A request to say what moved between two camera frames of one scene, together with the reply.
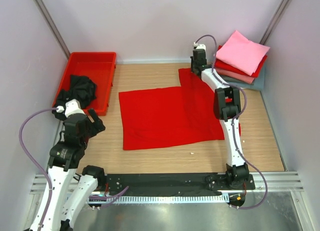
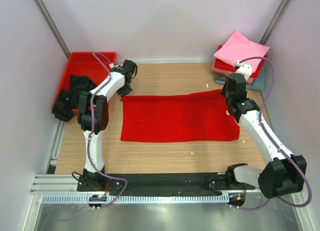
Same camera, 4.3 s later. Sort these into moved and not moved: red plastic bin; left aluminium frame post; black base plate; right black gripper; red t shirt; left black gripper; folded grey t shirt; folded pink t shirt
Moved: red t shirt; right black gripper; left black gripper
Not moved: folded pink t shirt; left aluminium frame post; black base plate; red plastic bin; folded grey t shirt
